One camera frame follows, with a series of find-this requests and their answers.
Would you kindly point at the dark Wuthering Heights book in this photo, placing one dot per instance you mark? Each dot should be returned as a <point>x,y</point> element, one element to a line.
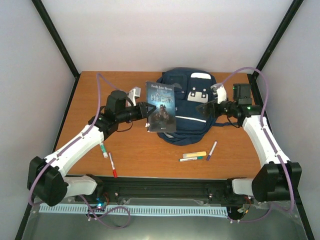
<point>163,118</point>

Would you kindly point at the green tipped white marker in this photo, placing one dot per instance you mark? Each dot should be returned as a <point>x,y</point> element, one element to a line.
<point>190,159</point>

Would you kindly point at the purple tipped white marker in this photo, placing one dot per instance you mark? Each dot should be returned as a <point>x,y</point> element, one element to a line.
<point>211,151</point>

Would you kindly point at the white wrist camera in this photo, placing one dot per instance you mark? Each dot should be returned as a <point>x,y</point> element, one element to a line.
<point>219,93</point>
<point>133,95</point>

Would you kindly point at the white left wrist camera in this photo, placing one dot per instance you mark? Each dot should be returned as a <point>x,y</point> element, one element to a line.
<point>133,95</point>

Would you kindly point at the black frame post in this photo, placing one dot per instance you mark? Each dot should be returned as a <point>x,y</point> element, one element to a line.
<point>281,29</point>
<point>46,19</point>

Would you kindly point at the navy blue student backpack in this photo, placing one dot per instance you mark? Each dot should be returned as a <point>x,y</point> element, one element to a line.
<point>191,89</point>

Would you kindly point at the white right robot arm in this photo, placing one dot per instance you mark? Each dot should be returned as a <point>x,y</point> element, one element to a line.
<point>278,177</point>

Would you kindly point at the light blue slotted cable duct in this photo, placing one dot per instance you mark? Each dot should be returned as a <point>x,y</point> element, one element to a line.
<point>141,210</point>

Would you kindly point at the black left frame post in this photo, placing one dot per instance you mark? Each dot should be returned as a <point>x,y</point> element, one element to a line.
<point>46,19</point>

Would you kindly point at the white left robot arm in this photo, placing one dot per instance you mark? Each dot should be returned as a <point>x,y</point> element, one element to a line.
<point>99,128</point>

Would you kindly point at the yellow highlighter pen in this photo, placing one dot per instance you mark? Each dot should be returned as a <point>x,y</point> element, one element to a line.
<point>194,154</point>

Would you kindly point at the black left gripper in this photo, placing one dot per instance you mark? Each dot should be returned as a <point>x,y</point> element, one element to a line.
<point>143,113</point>

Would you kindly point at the red tipped white marker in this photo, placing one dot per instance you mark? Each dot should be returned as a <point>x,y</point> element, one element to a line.
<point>114,171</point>

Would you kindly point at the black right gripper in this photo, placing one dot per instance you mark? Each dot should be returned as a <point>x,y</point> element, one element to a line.
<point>213,104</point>

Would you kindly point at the white green glue stick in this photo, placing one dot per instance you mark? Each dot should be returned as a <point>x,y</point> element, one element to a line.
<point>103,150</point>

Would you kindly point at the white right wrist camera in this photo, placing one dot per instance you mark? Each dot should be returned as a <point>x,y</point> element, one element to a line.
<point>219,93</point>

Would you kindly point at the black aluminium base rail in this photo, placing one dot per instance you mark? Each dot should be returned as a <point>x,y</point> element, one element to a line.
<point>160,187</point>

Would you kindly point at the black right frame post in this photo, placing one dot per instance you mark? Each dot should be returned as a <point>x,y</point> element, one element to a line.
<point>281,29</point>

